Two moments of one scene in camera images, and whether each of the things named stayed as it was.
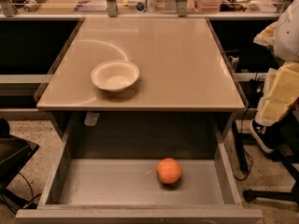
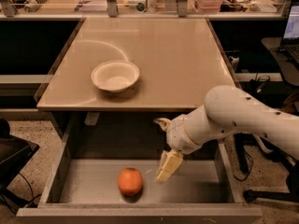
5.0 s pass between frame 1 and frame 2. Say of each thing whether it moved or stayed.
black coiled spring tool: stayed
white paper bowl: stayed
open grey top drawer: stayed
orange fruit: moved
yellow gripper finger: moved
